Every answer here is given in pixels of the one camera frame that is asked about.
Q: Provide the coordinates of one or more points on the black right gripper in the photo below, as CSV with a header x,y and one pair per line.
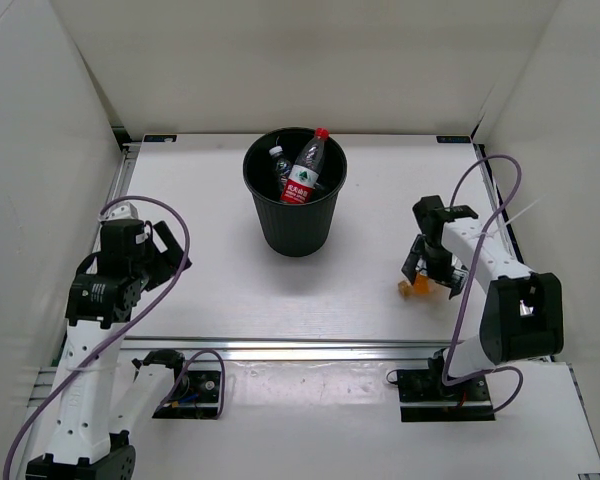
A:
x,y
457,276

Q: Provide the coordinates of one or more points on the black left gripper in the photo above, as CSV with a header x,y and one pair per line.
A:
x,y
171,261

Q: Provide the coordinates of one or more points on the orange juice bottle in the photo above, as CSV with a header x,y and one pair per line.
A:
x,y
422,286

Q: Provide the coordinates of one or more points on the blue label clear bottle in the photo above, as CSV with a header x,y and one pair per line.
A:
x,y
282,166

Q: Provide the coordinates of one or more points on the red label clear bottle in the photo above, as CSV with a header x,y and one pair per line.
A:
x,y
305,171

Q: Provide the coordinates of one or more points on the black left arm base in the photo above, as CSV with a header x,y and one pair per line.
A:
x,y
200,396

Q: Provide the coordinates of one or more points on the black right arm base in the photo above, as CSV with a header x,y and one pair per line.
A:
x,y
424,399

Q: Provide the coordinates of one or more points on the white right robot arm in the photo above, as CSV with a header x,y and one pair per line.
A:
x,y
523,313

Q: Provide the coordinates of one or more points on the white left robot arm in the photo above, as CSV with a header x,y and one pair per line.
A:
x,y
99,313

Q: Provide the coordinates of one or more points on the black ribbed plastic bin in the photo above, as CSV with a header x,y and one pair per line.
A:
x,y
293,230

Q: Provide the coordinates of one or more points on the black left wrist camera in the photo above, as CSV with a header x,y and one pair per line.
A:
x,y
121,234

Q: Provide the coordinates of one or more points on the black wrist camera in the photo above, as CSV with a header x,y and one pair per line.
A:
x,y
121,234
430,215

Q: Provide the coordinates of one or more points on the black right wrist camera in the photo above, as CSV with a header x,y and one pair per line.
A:
x,y
430,215

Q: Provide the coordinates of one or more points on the aluminium table rail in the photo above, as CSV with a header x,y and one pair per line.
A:
x,y
281,350

